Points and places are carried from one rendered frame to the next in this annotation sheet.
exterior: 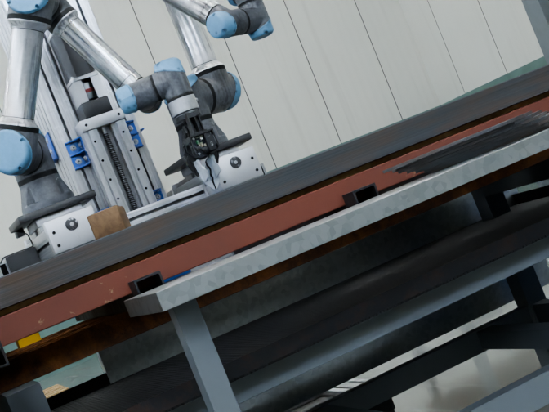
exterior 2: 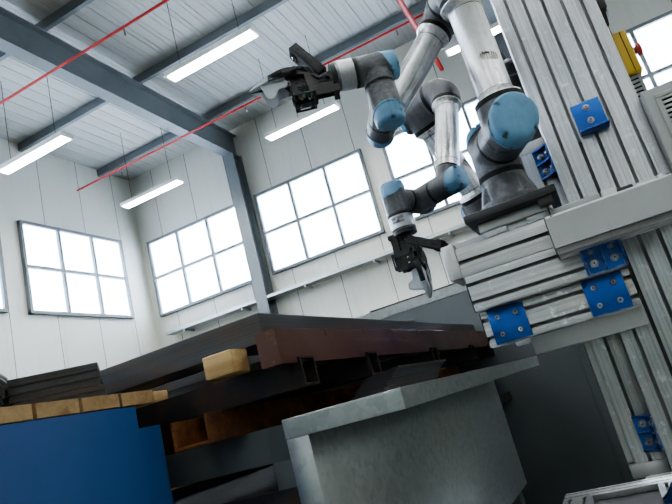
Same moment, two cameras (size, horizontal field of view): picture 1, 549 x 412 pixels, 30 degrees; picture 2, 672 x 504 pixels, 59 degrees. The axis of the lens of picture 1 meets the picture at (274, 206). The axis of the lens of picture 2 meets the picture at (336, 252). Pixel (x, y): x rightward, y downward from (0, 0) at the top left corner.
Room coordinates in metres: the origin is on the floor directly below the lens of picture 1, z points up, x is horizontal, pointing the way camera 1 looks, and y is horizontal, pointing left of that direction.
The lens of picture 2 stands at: (3.75, -1.25, 0.67)
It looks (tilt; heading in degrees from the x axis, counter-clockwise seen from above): 15 degrees up; 134
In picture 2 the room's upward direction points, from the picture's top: 15 degrees counter-clockwise
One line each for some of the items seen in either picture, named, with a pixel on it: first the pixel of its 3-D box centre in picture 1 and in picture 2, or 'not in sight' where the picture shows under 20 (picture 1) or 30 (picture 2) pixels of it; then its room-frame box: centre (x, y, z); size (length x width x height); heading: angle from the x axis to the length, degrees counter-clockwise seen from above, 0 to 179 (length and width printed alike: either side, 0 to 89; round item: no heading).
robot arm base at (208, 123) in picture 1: (199, 136); (507, 191); (3.07, 0.13, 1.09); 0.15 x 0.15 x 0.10
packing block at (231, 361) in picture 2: not in sight; (226, 364); (2.87, -0.67, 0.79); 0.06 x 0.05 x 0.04; 20
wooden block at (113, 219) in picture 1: (110, 223); not in sight; (1.95, 0.30, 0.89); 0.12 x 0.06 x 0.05; 3
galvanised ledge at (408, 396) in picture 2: not in sight; (458, 382); (2.87, -0.03, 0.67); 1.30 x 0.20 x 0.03; 110
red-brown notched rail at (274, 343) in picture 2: not in sight; (423, 342); (2.68, 0.11, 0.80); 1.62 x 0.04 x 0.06; 110
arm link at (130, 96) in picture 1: (140, 96); (421, 199); (2.75, 0.22, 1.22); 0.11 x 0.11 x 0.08; 87
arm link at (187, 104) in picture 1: (185, 107); (402, 224); (2.73, 0.12, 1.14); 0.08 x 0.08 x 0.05
